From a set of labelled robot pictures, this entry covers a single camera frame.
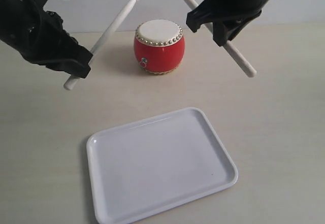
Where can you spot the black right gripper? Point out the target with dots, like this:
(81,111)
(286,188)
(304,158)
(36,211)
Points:
(229,17)

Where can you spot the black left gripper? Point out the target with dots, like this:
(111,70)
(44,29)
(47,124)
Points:
(38,35)

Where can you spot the white rectangular plastic tray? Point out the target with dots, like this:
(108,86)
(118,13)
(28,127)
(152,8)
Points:
(152,165)

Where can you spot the small red drum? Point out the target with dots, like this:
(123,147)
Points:
(159,46)

